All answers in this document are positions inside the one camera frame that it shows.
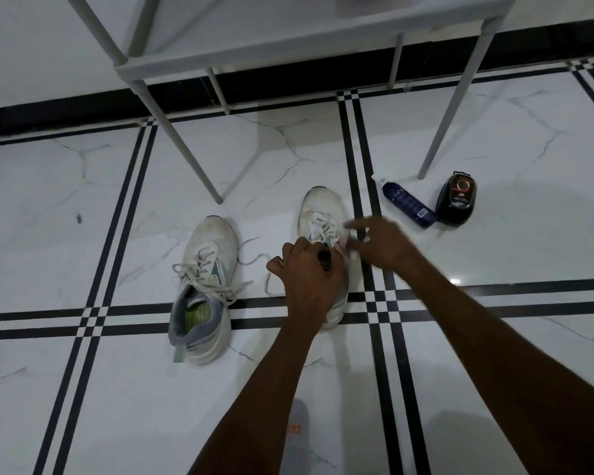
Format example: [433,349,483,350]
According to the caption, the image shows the person's left hand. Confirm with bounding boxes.
[266,237,350,334]

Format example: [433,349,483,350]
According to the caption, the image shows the person's right hand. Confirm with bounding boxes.
[344,216,422,278]

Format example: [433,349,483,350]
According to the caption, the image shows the white shoelace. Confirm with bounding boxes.
[172,244,253,305]
[237,212,352,298]

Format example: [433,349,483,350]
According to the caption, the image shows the white sneaker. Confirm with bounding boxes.
[168,214,241,367]
[296,186,352,330]

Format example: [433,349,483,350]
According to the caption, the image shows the person's right forearm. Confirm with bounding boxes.
[401,257,594,475]

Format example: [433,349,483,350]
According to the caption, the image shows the person's left forearm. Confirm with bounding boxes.
[187,321,327,475]

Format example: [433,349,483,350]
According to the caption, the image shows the black shoe polish container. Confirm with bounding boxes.
[434,170,478,227]

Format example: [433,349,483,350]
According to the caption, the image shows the grey metal shelf rack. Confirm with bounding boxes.
[61,0,518,205]

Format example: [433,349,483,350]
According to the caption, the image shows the dark blue spray bottle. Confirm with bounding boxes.
[371,175,438,229]

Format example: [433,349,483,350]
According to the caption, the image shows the white sock with orange print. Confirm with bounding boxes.
[282,399,313,475]

